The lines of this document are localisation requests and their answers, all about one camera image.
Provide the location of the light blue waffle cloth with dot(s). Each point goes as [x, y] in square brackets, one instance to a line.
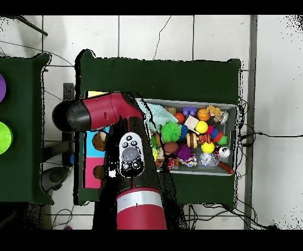
[162, 113]

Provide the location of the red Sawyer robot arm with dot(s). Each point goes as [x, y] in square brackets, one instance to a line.
[101, 111]

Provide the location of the shallow metal mesh bin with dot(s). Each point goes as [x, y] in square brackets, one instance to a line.
[201, 102]

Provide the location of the wooden box with three holes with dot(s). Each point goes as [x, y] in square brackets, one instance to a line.
[90, 149]

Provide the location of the large green spiky ball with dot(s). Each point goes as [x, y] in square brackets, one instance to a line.
[171, 132]

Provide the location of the red orange rubber ball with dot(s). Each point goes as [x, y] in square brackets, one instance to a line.
[179, 117]

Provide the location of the wooden cube block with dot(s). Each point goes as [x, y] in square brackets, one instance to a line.
[191, 122]

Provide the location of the wooden toy burger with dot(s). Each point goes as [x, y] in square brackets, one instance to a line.
[191, 141]

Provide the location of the purple rubber toy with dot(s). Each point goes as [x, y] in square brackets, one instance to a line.
[184, 154]

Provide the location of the dark green table cloth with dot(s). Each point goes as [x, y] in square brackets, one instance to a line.
[21, 165]
[153, 78]

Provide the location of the yellow ball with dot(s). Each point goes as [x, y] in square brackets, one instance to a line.
[201, 126]

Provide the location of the small orange basketball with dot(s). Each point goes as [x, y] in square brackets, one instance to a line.
[203, 114]

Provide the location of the orange plush toy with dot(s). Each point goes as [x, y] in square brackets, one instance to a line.
[213, 110]

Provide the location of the grey round base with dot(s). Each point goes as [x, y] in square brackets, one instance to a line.
[54, 177]

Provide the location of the green round disc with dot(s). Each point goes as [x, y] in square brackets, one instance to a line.
[4, 138]

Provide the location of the dark rod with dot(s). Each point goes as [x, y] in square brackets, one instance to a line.
[35, 29]

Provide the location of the purple round disc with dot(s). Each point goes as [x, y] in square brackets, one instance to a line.
[2, 88]

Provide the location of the black post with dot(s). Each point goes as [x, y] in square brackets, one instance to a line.
[68, 92]

